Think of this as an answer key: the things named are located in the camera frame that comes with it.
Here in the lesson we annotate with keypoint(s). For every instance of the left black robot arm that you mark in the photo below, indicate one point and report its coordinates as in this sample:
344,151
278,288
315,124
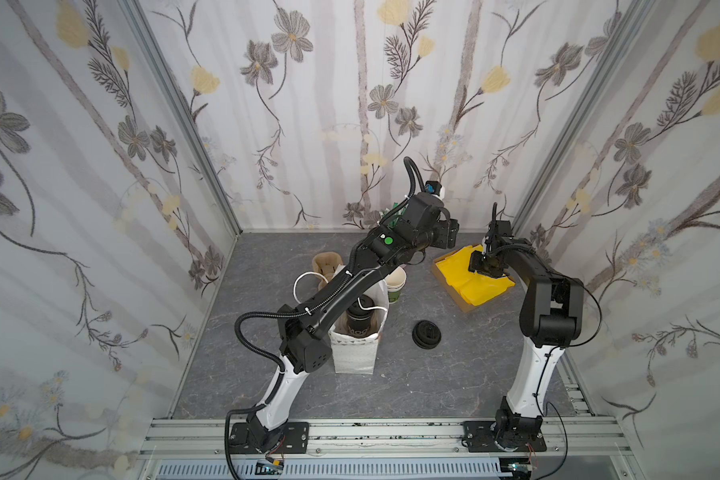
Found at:
303,327

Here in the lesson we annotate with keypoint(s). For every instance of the stack of black lids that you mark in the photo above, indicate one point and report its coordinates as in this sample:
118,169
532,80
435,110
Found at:
426,334

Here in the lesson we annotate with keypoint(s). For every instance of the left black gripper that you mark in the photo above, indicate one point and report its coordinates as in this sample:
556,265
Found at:
447,234

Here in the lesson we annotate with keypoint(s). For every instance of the stacked green paper cups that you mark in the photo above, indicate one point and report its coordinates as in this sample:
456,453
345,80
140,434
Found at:
395,282

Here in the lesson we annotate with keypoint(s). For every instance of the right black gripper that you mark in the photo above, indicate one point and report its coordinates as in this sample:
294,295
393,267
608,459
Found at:
486,260

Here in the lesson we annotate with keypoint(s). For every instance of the yellow napkins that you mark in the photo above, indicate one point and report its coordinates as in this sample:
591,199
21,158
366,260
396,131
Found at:
474,279

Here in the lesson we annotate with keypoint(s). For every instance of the black paper coffee cup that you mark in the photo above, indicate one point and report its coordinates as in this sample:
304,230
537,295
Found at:
361,327

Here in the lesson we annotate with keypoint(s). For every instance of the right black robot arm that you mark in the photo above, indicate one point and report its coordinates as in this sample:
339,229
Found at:
550,319

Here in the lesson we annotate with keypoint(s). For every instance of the white cartoon paper gift bag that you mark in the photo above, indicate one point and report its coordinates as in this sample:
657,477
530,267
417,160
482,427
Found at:
350,354

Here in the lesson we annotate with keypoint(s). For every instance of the black cup lid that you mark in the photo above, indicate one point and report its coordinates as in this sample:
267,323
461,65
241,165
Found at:
361,306

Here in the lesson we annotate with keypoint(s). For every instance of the green white straw bundle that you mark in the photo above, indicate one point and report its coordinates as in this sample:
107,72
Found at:
392,215

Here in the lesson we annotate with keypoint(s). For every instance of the brown cardboard tray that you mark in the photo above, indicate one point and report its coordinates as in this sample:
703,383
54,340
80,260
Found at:
450,288

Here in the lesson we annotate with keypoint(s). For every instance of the aluminium mounting rail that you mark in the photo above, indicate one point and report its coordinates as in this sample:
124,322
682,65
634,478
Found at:
583,447

